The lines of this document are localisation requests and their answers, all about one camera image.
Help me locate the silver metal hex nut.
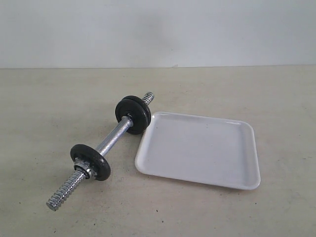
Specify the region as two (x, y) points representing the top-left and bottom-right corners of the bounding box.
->
(74, 159), (97, 179)

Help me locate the black weight plate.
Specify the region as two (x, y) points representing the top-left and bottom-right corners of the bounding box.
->
(70, 144), (111, 181)
(122, 95), (152, 130)

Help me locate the chrome threaded dumbbell bar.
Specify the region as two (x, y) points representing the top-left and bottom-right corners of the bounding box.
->
(46, 92), (155, 211)

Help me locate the black metal washer disc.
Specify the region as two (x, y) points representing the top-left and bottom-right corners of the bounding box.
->
(115, 97), (149, 135)

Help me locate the white rectangular tray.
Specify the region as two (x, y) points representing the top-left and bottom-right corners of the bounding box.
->
(135, 112), (261, 190)

